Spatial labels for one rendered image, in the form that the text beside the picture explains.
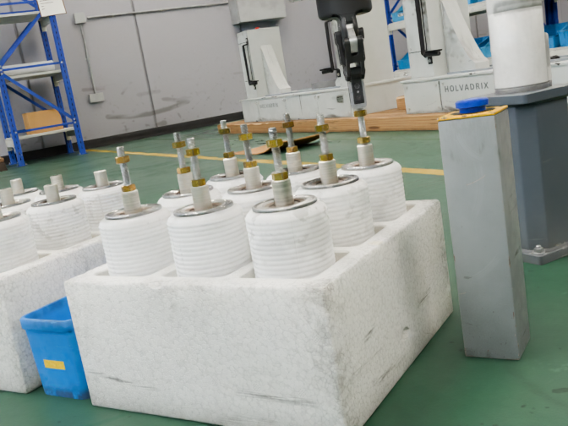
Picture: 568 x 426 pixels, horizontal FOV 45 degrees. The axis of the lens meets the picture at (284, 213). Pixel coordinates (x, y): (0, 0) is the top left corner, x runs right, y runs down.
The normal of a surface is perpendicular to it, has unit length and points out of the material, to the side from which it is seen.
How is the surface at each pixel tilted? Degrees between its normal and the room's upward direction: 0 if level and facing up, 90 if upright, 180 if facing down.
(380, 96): 90
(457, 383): 0
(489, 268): 90
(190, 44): 90
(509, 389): 0
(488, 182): 90
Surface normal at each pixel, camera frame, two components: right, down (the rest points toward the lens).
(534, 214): -0.27, 0.23
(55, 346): -0.49, 0.29
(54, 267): 0.86, -0.04
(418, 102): -0.86, 0.23
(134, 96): 0.48, 0.10
